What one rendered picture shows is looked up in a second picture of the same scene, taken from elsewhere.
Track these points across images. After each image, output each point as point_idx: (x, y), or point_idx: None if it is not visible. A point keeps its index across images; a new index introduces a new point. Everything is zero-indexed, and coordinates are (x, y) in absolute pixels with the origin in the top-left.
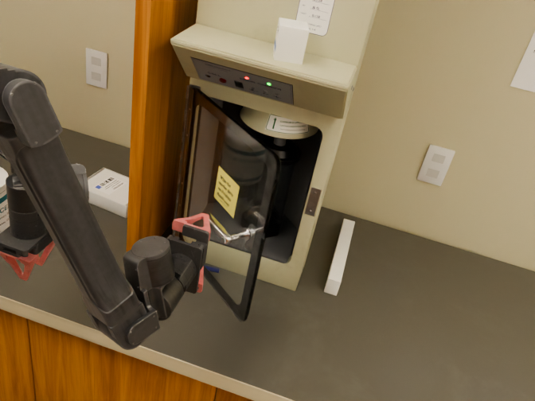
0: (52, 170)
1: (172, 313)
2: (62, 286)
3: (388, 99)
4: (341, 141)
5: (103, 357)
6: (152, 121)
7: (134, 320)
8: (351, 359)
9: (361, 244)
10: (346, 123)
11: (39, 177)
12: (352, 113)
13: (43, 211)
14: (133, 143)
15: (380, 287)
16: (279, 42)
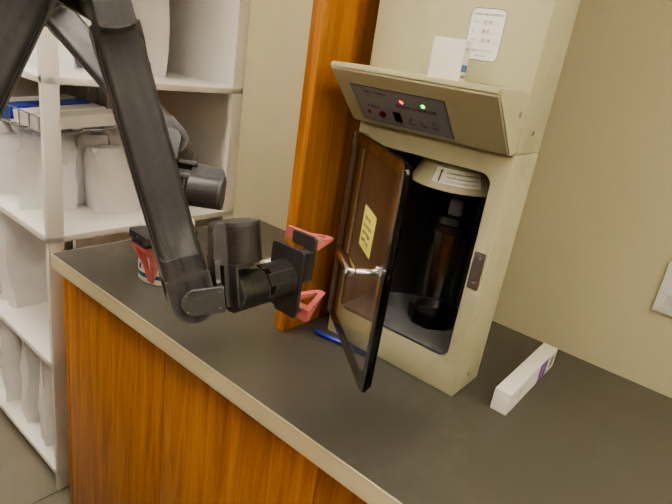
0: (130, 75)
1: (295, 376)
2: (202, 328)
3: (612, 202)
4: (553, 253)
5: (219, 412)
6: (316, 165)
7: (195, 286)
8: (498, 483)
9: (562, 378)
10: (559, 231)
11: (114, 77)
12: (566, 219)
13: (117, 120)
14: (293, 184)
15: (573, 424)
16: (433, 55)
